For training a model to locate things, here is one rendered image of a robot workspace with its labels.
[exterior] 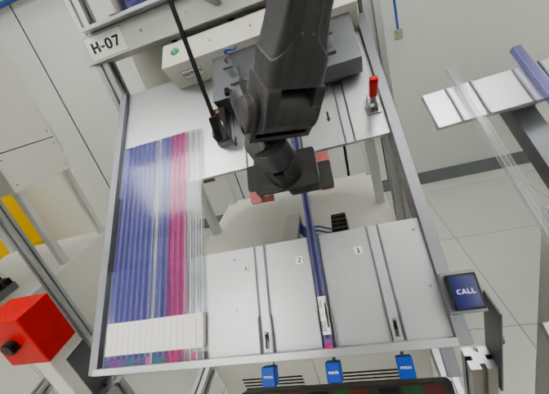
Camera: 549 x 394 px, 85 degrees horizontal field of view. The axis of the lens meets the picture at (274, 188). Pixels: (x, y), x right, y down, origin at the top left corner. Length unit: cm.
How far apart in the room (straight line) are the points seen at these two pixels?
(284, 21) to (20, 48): 304
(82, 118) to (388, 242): 277
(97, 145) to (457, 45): 286
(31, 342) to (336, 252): 85
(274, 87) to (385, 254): 37
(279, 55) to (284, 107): 6
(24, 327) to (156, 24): 85
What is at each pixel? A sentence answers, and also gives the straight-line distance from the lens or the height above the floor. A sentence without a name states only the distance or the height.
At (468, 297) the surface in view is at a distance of 54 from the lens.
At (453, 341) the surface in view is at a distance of 56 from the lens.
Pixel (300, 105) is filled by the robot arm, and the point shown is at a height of 112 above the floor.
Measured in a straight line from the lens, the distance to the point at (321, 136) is 67.
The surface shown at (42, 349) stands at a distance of 111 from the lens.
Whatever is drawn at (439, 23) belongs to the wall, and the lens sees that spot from 244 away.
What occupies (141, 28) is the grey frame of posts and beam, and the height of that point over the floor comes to 135.
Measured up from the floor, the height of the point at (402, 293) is 77.
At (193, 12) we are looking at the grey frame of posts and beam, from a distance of 89.
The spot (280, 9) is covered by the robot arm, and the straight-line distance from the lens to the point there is 30.
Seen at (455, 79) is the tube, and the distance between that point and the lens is 63.
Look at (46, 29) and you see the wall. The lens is 308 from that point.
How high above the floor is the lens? 116
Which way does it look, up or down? 21 degrees down
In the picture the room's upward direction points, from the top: 18 degrees counter-clockwise
